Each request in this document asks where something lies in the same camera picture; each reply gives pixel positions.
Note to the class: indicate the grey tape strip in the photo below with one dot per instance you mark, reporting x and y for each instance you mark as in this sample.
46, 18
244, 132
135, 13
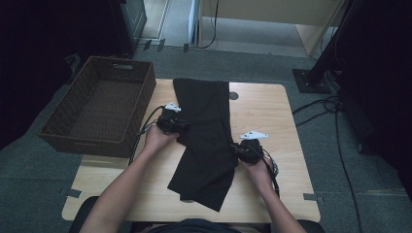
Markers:
312, 197
72, 193

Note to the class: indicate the person's left hand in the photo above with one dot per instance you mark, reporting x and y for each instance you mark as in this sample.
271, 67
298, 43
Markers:
157, 140

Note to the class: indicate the person's dark shirt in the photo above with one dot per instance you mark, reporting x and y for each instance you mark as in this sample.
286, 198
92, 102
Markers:
194, 226

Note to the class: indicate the brown wicker basket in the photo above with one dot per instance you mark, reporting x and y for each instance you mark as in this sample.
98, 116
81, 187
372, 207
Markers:
100, 106

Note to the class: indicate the white panel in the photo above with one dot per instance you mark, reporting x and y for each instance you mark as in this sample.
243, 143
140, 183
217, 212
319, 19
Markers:
193, 19

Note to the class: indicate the dark metal cabinet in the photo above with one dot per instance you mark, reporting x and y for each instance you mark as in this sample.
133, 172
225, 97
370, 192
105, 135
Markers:
132, 19

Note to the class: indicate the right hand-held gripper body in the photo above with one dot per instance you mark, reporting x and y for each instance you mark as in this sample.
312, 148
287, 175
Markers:
252, 152

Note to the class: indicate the black curtain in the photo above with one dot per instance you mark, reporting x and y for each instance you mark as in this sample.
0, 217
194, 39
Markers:
385, 81
32, 48

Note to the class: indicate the light wooden cabinet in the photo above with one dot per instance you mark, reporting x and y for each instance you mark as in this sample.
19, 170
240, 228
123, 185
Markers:
259, 9

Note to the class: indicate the dark round table grommet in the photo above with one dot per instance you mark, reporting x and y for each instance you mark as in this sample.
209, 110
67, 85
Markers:
234, 96

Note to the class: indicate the black chair armrest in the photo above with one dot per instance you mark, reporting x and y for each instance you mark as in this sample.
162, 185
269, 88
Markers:
312, 226
81, 215

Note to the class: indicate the black pants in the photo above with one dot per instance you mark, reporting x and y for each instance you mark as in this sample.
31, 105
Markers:
204, 129

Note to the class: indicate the black stand base plate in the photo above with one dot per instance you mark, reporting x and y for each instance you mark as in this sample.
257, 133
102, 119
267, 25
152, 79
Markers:
307, 85

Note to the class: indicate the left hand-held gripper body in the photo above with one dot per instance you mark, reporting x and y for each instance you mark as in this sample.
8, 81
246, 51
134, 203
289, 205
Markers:
166, 119

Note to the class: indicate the black stand post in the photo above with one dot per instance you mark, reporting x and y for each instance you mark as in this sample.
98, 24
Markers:
327, 51

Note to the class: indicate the person's right hand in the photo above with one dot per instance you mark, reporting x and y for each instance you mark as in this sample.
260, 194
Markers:
259, 174

